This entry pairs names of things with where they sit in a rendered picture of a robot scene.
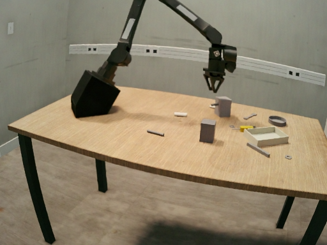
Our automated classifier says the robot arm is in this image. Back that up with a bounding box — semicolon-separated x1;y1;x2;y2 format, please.
91;0;237;85

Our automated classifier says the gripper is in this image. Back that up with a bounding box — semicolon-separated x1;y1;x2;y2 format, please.
203;58;225;93

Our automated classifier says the beige open shallow tray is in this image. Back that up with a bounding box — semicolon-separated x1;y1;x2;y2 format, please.
245;126;289;147

